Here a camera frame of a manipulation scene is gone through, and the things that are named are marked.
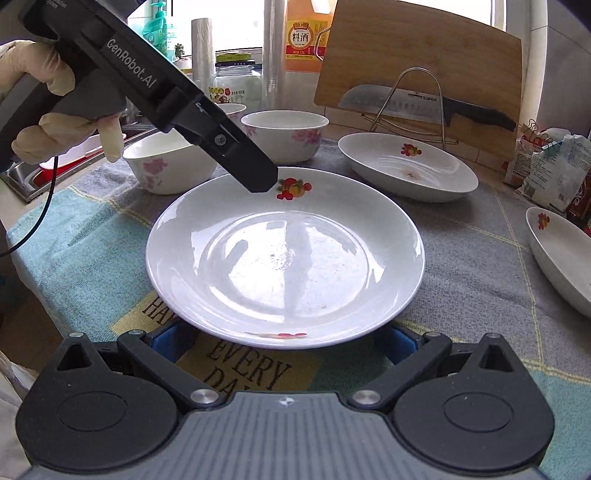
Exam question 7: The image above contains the white pink-flower bowl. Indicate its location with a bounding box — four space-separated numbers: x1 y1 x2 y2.
122 130 219 195
240 111 329 164
215 102 247 127

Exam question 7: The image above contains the grey and blue checked towel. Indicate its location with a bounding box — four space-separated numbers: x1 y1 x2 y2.
7 136 591 480

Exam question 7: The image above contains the white food packet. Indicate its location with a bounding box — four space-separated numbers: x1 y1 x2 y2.
517 134 591 213

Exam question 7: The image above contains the black cable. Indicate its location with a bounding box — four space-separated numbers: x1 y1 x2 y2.
0 156 58 257

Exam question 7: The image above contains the bamboo cutting board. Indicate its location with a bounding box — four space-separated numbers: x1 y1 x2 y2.
314 0 522 160

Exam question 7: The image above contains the white fruit-print plate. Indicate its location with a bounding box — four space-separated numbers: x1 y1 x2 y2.
525 206 591 319
338 132 479 204
146 167 426 350

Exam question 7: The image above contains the orange cooking wine bottle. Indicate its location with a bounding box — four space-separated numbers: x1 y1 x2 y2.
284 0 334 75

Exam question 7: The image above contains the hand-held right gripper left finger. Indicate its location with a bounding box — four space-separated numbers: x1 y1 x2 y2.
55 322 222 415

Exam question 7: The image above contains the green dish soap bottle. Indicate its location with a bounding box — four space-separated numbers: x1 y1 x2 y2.
142 7 169 58

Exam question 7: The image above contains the printed food packet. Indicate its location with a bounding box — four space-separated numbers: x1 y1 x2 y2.
503 134 541 188

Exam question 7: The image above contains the glass jar with green lid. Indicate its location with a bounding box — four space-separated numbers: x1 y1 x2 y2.
209 53 263 114

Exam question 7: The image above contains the red and white container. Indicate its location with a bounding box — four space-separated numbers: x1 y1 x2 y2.
39 134 127 185

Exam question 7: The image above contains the metal wire rack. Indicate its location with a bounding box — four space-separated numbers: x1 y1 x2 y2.
365 67 460 151

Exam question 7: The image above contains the steel sink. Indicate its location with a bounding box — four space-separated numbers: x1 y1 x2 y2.
0 122 158 204

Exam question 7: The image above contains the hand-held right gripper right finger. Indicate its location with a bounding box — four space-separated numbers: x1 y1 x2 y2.
348 322 528 414

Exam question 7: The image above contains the white clothing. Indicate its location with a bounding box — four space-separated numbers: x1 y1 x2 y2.
0 351 29 480

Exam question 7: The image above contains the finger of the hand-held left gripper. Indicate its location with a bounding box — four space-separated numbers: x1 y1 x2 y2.
185 95 280 195

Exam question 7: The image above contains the black-handled kitchen knife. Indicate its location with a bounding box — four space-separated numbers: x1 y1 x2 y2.
339 84 518 133

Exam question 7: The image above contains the person's left hand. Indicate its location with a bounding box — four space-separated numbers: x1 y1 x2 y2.
0 41 127 166

